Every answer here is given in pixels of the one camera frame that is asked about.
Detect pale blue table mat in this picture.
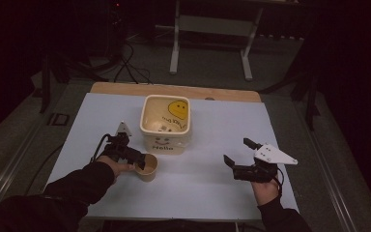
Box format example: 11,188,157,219
45,92,300,222

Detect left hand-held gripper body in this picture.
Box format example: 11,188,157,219
101,120,145,166

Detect cream bin with smiley face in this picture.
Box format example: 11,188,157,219
139,94,192,156

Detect dark floor socket plate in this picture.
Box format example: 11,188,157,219
46,112,71,127

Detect person's right hand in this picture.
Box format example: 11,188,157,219
250,175,283,207

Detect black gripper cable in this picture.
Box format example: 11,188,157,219
273,166,286,198
90,132,111,163

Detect black tripod stand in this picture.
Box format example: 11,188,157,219
258,38,322,131
39,47,124,114

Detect person's left hand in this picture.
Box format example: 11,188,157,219
96,155,136,186

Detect wooden table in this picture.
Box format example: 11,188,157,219
89,81,263,103

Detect brown paper cup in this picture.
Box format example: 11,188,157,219
134,153,159,183

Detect white metal stand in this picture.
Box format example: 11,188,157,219
169,0,305,82

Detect black floor cables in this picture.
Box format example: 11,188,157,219
113,42,154,85

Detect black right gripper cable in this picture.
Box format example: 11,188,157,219
273,166,286,198

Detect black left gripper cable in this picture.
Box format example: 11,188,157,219
90,132,111,163

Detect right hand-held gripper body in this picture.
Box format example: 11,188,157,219
232,143,299,185

